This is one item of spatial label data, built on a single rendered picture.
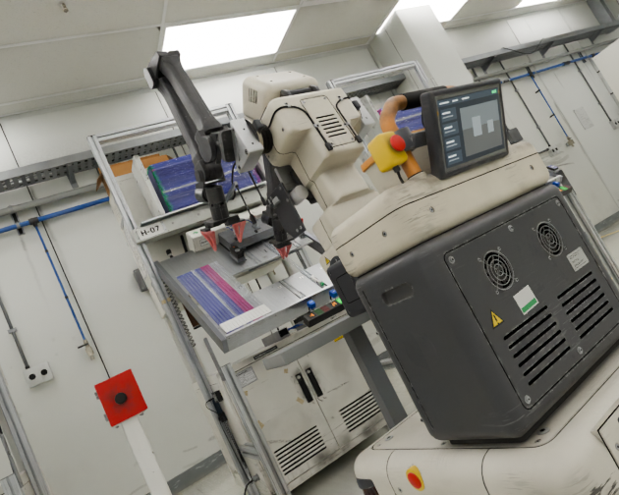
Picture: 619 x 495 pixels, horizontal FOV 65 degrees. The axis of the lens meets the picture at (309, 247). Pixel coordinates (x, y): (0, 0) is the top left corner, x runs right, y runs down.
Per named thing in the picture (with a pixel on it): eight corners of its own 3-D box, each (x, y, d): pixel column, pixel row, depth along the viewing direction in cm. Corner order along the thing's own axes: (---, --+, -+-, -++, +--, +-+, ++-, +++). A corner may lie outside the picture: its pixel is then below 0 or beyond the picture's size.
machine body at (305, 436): (408, 425, 226) (347, 305, 234) (281, 517, 194) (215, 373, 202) (346, 424, 283) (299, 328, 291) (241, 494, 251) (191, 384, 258)
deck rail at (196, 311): (229, 352, 179) (226, 339, 176) (224, 354, 178) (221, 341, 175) (160, 271, 231) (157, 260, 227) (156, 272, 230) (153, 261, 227)
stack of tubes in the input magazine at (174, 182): (262, 182, 254) (241, 137, 258) (170, 212, 231) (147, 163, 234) (255, 192, 265) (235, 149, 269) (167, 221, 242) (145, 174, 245)
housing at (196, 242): (282, 230, 259) (279, 206, 252) (197, 263, 236) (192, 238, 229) (274, 225, 265) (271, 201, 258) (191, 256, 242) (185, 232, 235)
